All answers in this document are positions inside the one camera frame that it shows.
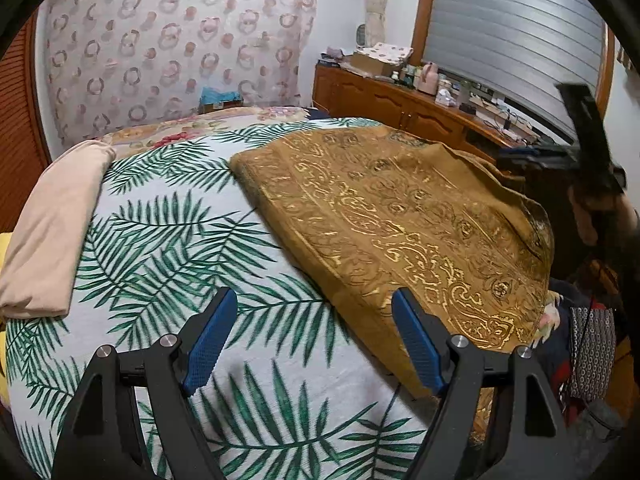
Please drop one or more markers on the cardboard box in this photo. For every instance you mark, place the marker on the cardboard box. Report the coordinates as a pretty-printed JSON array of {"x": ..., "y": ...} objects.
[{"x": 371, "y": 64}]

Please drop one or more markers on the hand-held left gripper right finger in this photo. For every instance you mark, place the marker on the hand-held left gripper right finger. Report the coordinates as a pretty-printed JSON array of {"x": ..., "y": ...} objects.
[{"x": 417, "y": 342}]

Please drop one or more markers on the wooden louvered wardrobe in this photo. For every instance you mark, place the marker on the wooden louvered wardrobe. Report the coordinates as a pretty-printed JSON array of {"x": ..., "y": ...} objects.
[{"x": 17, "y": 150}]

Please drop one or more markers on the wooden sideboard cabinet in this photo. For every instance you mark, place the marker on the wooden sideboard cabinet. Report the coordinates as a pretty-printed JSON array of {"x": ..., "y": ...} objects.
[{"x": 400, "y": 107}]

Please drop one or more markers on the pink thermos jug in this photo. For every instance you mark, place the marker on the pink thermos jug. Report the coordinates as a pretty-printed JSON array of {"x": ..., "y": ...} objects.
[{"x": 428, "y": 78}]

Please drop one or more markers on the dark patterned cloth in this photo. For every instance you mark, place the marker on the dark patterned cloth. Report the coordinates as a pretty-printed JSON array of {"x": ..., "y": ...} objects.
[{"x": 592, "y": 355}]

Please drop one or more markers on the floral bed blanket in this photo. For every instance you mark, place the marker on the floral bed blanket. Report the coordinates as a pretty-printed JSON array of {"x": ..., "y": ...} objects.
[{"x": 200, "y": 127}]

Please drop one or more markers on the golden brown patterned cloth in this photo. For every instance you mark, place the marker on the golden brown patterned cloth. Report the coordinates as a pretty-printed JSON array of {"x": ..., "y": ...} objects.
[{"x": 400, "y": 210}]

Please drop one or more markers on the blue box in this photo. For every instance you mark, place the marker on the blue box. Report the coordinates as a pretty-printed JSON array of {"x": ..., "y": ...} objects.
[{"x": 220, "y": 99}]

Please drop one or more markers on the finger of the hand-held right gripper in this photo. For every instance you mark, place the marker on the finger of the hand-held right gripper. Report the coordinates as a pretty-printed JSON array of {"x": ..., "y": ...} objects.
[{"x": 537, "y": 156}]

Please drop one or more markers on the wooden window frame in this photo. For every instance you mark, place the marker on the wooden window frame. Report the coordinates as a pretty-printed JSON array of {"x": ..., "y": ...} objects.
[{"x": 424, "y": 10}]

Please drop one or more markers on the grey window roller blind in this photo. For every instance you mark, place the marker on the grey window roller blind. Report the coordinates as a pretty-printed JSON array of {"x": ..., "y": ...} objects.
[{"x": 515, "y": 35}]

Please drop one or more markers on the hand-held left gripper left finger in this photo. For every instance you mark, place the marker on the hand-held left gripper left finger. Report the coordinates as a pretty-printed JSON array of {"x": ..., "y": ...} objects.
[{"x": 212, "y": 340}]

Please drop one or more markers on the floral cloth on box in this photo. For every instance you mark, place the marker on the floral cloth on box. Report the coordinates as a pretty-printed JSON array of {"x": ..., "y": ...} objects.
[{"x": 387, "y": 50}]

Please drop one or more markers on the beige folded cloth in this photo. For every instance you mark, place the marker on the beige folded cloth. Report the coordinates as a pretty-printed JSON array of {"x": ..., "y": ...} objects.
[{"x": 55, "y": 230}]

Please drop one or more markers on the white small object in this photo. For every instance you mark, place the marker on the white small object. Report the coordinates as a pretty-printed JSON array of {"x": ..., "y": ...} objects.
[{"x": 446, "y": 97}]

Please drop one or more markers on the green leaf print blanket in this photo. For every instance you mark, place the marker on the green leaf print blanket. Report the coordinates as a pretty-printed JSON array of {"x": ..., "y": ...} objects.
[{"x": 175, "y": 240}]

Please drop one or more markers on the cream curtain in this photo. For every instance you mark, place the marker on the cream curtain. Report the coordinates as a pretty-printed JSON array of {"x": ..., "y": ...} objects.
[{"x": 376, "y": 5}]

